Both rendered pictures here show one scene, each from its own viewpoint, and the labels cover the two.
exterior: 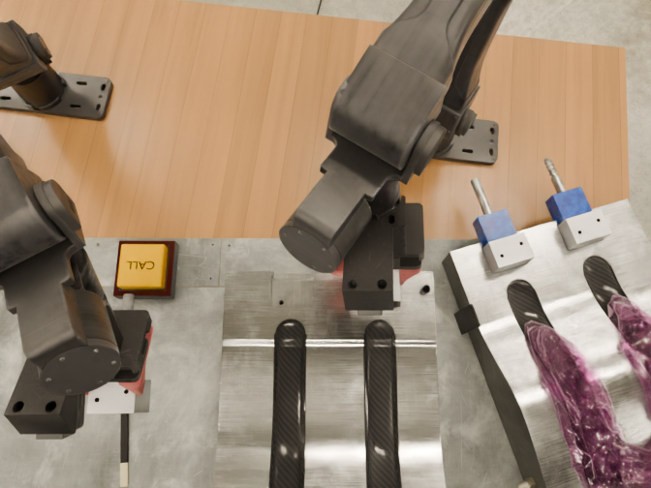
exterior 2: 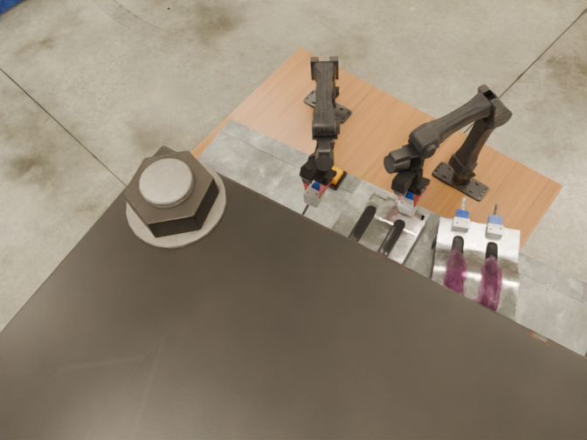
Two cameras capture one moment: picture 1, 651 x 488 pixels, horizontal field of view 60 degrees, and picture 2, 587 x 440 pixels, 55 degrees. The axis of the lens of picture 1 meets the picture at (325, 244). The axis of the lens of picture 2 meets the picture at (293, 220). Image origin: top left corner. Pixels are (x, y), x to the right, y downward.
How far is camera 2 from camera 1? 129 cm
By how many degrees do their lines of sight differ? 19
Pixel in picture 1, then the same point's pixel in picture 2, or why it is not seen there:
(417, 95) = (431, 136)
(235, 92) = (394, 134)
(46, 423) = (307, 174)
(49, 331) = (325, 148)
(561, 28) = not seen: outside the picture
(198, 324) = (340, 202)
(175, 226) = (348, 168)
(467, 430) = not seen: hidden behind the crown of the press
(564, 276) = (478, 243)
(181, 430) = not seen: hidden behind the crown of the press
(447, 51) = (443, 130)
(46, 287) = (327, 141)
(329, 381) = (376, 230)
